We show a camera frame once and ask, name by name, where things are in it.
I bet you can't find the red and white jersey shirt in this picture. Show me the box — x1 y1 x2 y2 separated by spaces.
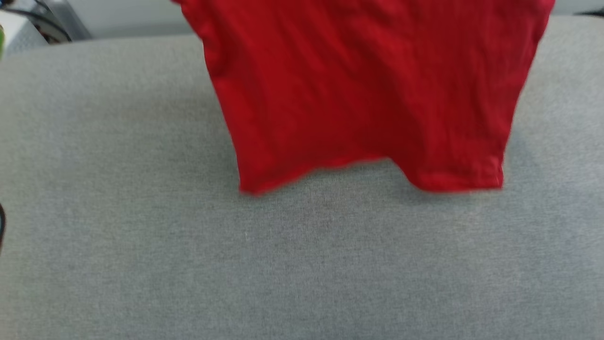
171 0 556 196

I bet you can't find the white equipment box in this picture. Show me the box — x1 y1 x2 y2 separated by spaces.
0 9 49 57

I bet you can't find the grey metal post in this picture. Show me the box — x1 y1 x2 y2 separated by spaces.
47 0 93 41

